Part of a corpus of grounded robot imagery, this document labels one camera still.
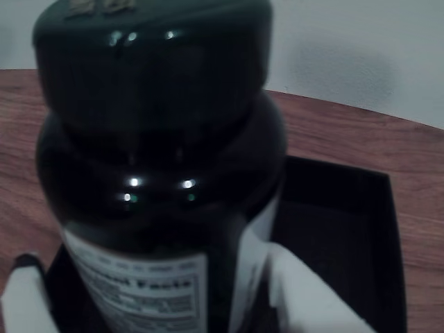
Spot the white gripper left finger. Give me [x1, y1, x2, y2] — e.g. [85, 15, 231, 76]
[0, 254, 62, 333]

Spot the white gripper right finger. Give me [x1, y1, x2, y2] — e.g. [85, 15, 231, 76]
[262, 242, 382, 333]

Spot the green-capped pill bottle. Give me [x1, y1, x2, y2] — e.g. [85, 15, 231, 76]
[31, 0, 289, 333]

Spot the shallow black box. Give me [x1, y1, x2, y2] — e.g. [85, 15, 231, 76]
[44, 155, 407, 333]

